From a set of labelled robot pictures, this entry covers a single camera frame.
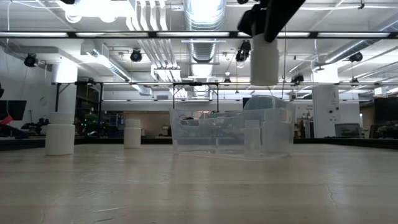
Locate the silver ceiling duct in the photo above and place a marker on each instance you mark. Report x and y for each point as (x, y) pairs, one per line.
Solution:
(203, 46)

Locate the black background rig frame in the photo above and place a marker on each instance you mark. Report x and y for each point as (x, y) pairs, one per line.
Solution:
(79, 83)
(196, 84)

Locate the black ceiling camera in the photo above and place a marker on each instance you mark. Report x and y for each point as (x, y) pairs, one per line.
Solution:
(242, 52)
(30, 60)
(136, 55)
(356, 57)

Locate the black monitor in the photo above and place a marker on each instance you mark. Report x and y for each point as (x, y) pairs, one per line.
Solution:
(12, 109)
(386, 109)

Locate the white building column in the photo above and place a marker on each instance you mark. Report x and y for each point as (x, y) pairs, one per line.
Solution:
(64, 87)
(325, 105)

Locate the clear plastic basket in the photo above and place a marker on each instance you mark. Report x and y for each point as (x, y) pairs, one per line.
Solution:
(202, 133)

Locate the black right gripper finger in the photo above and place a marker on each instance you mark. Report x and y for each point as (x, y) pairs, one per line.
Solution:
(250, 21)
(281, 15)

